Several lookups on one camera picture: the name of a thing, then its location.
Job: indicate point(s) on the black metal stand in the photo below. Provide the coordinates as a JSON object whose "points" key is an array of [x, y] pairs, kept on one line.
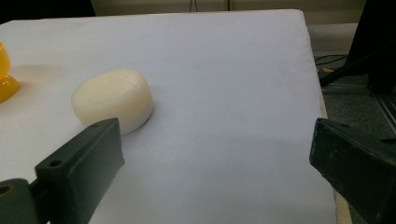
{"points": [[365, 49]]}

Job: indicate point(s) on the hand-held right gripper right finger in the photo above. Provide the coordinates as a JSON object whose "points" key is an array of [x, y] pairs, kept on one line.
{"points": [[358, 161]]}

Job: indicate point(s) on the cream round bun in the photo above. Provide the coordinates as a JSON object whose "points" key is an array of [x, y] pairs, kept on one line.
{"points": [[112, 99]]}

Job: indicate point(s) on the yellow plastic cup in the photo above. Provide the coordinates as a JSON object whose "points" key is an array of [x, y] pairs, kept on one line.
{"points": [[5, 77]]}

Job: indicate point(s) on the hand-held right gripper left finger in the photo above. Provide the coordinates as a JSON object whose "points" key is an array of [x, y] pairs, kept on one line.
{"points": [[81, 161]]}

